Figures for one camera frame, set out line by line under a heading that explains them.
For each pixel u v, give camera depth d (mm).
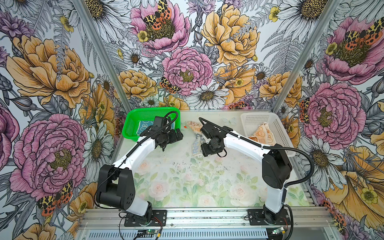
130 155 498
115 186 430
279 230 715
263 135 1028
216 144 645
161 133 675
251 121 1115
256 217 742
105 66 923
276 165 490
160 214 760
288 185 527
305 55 894
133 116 1086
